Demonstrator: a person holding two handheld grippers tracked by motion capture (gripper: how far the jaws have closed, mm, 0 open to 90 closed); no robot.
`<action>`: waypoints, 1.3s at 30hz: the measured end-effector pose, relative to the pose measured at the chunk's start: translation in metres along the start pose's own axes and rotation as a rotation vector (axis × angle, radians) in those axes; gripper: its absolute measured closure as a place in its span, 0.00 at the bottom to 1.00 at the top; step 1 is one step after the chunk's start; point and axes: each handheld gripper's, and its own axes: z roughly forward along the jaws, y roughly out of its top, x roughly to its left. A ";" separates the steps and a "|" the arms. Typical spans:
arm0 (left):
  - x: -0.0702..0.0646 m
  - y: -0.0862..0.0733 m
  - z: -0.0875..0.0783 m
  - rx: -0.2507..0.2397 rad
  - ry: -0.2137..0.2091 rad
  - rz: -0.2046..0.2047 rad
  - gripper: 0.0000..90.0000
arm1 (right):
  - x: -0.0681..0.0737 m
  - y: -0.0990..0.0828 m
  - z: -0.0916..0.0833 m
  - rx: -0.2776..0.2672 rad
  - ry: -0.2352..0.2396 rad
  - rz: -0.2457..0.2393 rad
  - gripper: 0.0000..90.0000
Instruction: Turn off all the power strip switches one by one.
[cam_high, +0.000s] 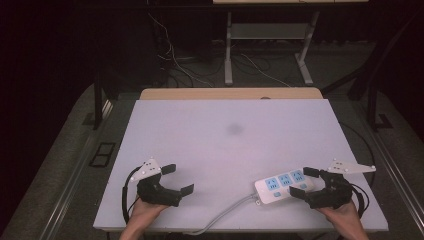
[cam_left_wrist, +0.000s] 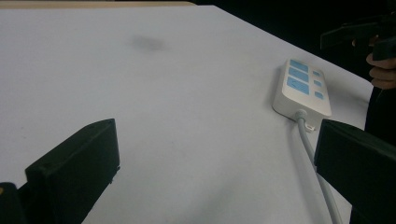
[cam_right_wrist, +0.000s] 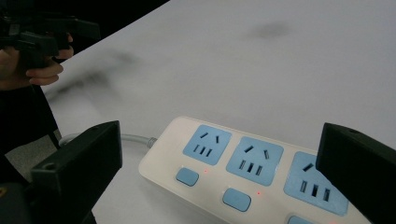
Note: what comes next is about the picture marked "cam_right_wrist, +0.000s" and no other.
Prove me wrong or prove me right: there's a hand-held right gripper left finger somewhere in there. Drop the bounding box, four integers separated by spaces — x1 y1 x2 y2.
30 120 123 224

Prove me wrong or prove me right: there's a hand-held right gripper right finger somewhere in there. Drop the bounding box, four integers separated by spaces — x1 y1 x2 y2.
315 122 396 224

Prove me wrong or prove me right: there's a white and blue power strip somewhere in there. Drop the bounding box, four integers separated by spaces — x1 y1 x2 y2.
138 116 373 224

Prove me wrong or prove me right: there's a grey power strip cable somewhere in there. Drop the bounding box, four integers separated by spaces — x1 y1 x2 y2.
58 133 158 149

